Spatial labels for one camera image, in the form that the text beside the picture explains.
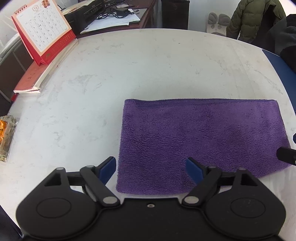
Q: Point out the seated man in fleece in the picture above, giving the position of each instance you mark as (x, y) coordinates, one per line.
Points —
(281, 40)

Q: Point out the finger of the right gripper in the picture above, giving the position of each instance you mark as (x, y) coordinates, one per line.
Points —
(286, 153)

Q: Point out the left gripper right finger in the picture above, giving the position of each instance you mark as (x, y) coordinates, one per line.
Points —
(194, 170)

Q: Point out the olive puffer jacket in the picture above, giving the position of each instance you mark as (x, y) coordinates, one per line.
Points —
(251, 20)

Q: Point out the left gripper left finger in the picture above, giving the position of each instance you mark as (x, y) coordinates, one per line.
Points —
(107, 169)

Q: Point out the black water dispenser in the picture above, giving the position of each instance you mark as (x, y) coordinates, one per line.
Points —
(175, 14)

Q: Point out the white papers on desk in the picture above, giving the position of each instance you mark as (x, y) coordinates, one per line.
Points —
(114, 18)

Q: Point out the red notebook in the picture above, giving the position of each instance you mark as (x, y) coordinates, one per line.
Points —
(36, 77)

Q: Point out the grey plush slippers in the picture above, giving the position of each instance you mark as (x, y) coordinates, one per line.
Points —
(217, 24)

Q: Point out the black printer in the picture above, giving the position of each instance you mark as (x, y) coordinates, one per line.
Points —
(80, 15)

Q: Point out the dark wooden office desk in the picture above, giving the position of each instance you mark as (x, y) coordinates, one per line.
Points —
(143, 15)

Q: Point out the orange peels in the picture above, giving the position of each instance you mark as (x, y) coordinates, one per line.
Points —
(2, 129)

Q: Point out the purple microfiber towel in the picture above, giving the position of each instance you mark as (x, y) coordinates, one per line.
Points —
(158, 136)

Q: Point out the red desk calendar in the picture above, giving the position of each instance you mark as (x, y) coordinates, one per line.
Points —
(43, 30)

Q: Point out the glass ashtray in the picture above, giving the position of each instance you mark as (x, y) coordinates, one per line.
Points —
(8, 135)

